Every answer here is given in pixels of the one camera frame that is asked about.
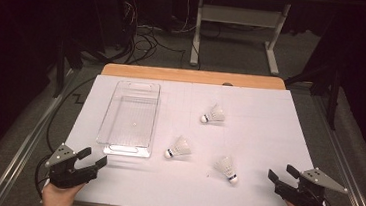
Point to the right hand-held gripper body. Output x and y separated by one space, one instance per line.
310 197

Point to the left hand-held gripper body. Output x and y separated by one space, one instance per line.
64 176

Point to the white feather shuttlecock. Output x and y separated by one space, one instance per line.
226 167
180 148
215 114

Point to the clear plastic container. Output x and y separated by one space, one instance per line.
129 118

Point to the person's left hand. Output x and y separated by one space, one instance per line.
57 199

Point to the white table sheet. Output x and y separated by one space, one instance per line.
261 140

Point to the black metal stand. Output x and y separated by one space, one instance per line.
333 99
60 72

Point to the dark equipment with red light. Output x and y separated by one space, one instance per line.
125 17

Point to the aluminium floor rail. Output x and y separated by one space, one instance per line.
30 143
346 164

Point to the white metal desk frame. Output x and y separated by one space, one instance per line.
238 16

